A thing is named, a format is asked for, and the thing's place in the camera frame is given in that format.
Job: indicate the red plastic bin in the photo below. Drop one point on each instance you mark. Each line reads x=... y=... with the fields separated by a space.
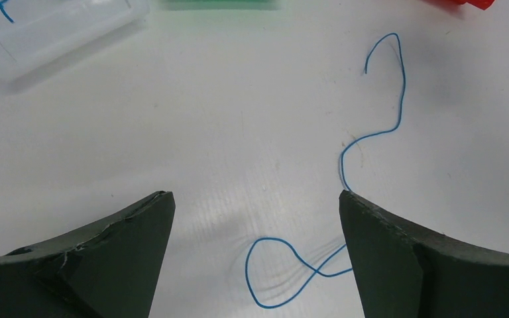
x=453 y=4

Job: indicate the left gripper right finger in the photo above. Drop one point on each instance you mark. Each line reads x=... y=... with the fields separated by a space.
x=403 y=269

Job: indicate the white plastic bin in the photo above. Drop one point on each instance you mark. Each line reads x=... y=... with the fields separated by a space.
x=34 y=33

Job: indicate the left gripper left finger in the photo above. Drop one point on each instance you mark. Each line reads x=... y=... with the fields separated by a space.
x=108 y=268

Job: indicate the green plastic bin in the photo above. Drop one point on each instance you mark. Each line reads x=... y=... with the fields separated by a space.
x=264 y=5

